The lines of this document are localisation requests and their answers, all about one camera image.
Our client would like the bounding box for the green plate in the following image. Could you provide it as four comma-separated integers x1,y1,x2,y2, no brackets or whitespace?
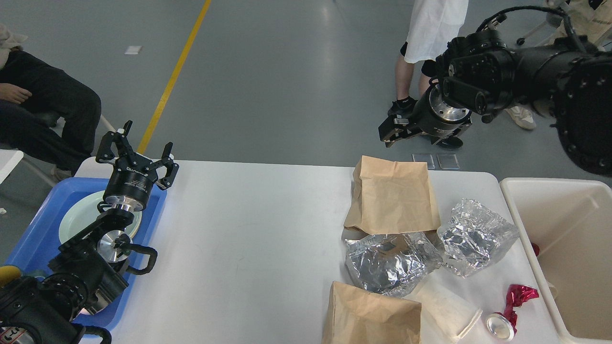
59,190,144,245

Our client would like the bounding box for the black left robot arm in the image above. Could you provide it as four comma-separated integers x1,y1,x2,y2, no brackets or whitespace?
0,120,179,344

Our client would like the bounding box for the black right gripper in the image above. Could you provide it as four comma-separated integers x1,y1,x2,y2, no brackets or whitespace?
378,84,472,150

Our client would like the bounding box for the foil small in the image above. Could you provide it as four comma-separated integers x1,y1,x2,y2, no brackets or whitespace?
436,198,519,278

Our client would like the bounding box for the teal mug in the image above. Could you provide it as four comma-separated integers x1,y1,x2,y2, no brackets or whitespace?
0,265,22,288

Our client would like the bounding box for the person in white shorts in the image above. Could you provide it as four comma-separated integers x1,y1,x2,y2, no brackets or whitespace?
388,0,470,150

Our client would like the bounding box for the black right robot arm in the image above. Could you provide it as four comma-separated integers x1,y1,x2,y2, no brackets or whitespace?
378,6,612,176

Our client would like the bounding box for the white side table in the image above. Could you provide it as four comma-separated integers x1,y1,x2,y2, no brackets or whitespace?
0,149,24,183

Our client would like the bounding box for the crumpled foil large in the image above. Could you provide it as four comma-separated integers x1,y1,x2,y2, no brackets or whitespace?
345,232,442,298

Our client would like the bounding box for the brown paper bag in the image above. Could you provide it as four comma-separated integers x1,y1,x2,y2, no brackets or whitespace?
343,155,441,235
321,281,422,344

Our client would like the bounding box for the blue plastic tray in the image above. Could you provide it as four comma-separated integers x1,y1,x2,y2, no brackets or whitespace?
6,178,167,331

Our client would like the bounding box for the white plastic bin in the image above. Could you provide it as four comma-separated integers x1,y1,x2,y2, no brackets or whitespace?
499,178,612,344

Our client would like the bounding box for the crushed red can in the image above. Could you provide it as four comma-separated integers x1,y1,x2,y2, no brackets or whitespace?
485,284,540,342

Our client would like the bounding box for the small red object in bin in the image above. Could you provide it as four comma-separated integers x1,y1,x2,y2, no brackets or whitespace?
531,242,540,257

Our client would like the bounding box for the person in beige trousers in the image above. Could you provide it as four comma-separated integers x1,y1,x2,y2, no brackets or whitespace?
505,0,612,130

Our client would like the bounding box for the seated person at left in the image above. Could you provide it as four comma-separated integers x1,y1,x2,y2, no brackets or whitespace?
0,25,101,181

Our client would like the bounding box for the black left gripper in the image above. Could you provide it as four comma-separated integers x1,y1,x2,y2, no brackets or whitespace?
95,120,179,211

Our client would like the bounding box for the white paper cup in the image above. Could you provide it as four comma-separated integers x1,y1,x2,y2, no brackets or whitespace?
404,277,483,344

